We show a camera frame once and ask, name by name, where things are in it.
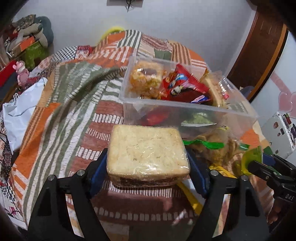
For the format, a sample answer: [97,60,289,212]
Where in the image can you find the square sponge cake pack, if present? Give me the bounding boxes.
[106,125,190,188]

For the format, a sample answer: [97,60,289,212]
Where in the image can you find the pile of clothes and boxes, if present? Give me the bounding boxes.
[4,15,54,70]

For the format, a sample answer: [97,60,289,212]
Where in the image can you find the gold-tray cake snack pack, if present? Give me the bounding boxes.
[200,70,229,108]

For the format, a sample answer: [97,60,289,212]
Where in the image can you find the pink plush toy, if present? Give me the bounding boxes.
[13,61,29,89]

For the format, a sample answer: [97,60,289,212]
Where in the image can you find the round biscuits bag green tie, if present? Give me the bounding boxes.
[183,125,250,166]

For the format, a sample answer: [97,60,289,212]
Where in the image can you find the brown wooden door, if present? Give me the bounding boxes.
[227,9,288,101]

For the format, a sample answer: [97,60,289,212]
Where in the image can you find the orange fried noodle snack bag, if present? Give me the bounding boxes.
[129,60,164,99]

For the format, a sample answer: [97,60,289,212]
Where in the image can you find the orange green patchwork blanket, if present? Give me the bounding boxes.
[9,29,275,241]

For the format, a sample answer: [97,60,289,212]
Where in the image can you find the yellow green jelly cup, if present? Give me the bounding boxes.
[241,146,263,176]

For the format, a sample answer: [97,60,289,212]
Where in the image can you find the clear plastic storage bin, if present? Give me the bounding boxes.
[119,56,258,140]

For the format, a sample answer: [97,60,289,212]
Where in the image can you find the person's right hand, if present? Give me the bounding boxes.
[267,199,282,225]

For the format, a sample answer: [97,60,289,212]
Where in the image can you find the red snack bag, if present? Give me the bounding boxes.
[159,64,211,104]

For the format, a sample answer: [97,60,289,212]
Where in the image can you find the green snack bag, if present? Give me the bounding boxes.
[181,113,217,127]

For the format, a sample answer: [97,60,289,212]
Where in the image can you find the white plastic bag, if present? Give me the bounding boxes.
[3,77,48,153]

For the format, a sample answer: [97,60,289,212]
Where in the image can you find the white stickered box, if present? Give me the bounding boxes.
[262,111,295,159]

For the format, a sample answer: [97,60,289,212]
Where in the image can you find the yellow pillow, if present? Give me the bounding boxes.
[100,26,125,41]

